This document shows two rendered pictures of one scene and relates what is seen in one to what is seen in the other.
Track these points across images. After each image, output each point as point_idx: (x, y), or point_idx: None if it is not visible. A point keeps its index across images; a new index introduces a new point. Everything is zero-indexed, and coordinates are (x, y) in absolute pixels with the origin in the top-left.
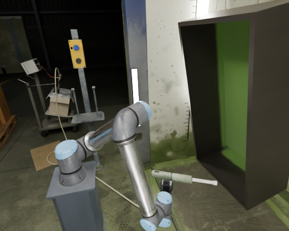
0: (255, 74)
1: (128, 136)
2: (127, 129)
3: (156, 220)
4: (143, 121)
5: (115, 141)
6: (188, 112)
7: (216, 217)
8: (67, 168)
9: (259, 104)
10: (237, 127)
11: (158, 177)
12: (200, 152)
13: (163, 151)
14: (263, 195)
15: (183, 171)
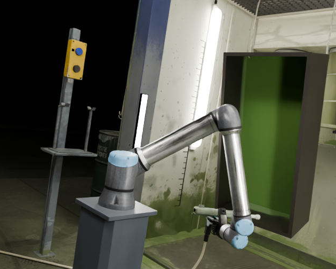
0: (308, 94)
1: (240, 125)
2: (239, 118)
3: (252, 221)
4: None
5: (230, 128)
6: (184, 164)
7: None
8: (128, 182)
9: (306, 119)
10: (255, 169)
11: (204, 213)
12: (218, 203)
13: (152, 220)
14: (299, 221)
15: (180, 247)
